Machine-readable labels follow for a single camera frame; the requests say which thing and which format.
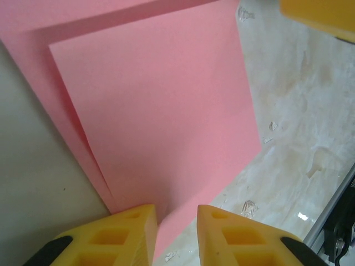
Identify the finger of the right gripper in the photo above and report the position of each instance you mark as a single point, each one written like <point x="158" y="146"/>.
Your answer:
<point x="319" y="14"/>

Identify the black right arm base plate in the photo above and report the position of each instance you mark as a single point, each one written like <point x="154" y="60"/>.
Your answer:
<point x="341" y="243"/>

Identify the long aluminium mounting rail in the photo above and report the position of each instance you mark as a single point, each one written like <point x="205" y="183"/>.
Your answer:
<point x="314" y="237"/>

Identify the pink paper sheet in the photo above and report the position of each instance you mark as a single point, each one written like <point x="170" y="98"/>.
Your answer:
<point x="152" y="110"/>

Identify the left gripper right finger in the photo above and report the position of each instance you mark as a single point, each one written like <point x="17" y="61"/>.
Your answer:
<point x="244" y="243"/>

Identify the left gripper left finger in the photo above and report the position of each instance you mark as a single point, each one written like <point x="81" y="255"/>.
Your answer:
<point x="111" y="243"/>

